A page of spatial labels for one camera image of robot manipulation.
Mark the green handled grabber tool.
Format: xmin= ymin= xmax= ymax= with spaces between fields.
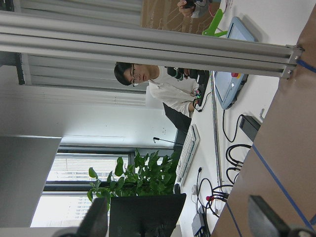
xmin=202 ymin=9 xmax=228 ymax=37

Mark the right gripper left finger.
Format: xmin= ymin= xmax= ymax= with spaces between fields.
xmin=56 ymin=198 xmax=108 ymax=237

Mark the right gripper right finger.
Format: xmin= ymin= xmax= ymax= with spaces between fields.
xmin=248 ymin=195 xmax=316 ymax=237

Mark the aluminium frame post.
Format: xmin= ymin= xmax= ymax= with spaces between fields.
xmin=0 ymin=11 xmax=303 ymax=78

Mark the person with glasses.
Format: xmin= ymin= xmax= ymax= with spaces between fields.
xmin=114 ymin=62 xmax=203 ymax=135

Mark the green potted plant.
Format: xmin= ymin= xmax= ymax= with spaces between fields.
xmin=87 ymin=151 xmax=180 ymax=206

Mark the cardboard box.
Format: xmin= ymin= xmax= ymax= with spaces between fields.
xmin=140 ymin=0 xmax=220 ymax=35

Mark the white keyboard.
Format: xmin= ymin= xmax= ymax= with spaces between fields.
xmin=176 ymin=124 xmax=200 ymax=185

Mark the black monitor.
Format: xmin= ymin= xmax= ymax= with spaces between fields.
xmin=109 ymin=194 xmax=186 ymax=237

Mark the blue teach pendant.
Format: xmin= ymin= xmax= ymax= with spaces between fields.
xmin=215 ymin=72 xmax=248 ymax=110

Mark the black power adapter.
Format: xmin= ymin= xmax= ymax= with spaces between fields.
xmin=239 ymin=115 xmax=261 ymax=142

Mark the person in white hoodie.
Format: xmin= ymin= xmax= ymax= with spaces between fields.
xmin=177 ymin=0 xmax=209 ymax=18

